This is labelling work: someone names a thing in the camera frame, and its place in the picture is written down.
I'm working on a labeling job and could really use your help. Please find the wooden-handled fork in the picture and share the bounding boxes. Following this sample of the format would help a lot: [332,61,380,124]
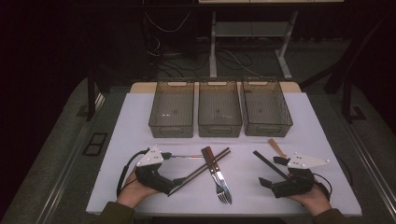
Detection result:
[201,147,231,205]

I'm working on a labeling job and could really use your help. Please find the white hanging cable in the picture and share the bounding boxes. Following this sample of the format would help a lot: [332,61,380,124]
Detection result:
[144,10,191,34]

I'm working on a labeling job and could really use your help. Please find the grey metal stand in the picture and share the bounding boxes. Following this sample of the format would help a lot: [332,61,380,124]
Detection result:
[208,9,299,81]

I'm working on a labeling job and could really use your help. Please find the black rectangular floor frame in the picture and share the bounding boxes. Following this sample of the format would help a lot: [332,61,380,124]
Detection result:
[82,132,108,157]

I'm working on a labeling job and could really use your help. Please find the black stand post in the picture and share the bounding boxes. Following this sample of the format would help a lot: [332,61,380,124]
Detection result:
[340,74,368,124]

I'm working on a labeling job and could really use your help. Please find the wooden-handled table knife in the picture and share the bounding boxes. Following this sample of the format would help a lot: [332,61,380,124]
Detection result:
[205,146,233,205]

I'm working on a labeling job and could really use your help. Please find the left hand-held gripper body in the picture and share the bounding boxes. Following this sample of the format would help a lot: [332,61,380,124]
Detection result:
[134,145,176,196]

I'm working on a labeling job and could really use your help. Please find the person's left hand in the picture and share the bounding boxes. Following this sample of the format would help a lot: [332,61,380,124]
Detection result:
[116,169,162,209]

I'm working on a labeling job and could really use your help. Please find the light wooden-handled spoon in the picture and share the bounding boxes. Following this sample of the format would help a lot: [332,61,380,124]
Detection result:
[268,138,288,160]

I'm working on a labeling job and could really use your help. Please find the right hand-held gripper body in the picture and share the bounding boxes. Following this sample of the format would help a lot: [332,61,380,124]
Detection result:
[270,151,331,199]

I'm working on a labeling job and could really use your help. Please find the clear grey plastic bin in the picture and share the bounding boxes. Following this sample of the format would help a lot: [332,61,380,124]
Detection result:
[197,77,243,138]
[241,77,294,138]
[148,78,195,139]

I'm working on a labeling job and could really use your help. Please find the hand-held gripper black cable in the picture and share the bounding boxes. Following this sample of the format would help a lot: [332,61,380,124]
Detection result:
[312,172,333,201]
[116,147,151,198]

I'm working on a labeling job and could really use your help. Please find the left hand-held gripper black cable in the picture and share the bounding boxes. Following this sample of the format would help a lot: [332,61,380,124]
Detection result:
[116,147,151,198]

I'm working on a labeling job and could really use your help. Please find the black chopstick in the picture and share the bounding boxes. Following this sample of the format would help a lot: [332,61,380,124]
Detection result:
[252,149,292,180]
[251,150,291,181]

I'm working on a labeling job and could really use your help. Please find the thin metal spoon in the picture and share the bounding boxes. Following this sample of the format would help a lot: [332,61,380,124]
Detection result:
[170,154,205,160]

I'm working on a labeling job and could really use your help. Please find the white table mat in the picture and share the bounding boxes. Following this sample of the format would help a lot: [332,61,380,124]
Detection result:
[86,91,363,217]

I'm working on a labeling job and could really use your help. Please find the metal floor rail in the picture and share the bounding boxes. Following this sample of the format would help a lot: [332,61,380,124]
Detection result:
[342,120,396,216]
[36,92,106,224]

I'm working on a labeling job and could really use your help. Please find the right hand-held gripper black cable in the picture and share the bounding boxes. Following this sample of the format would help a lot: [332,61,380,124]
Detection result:
[312,172,333,201]

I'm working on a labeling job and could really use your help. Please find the person's right hand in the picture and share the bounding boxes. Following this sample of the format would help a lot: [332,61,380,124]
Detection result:
[286,183,332,217]

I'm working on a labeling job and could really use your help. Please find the tangle of floor cables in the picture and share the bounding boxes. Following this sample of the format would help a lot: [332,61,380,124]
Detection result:
[155,36,297,78]

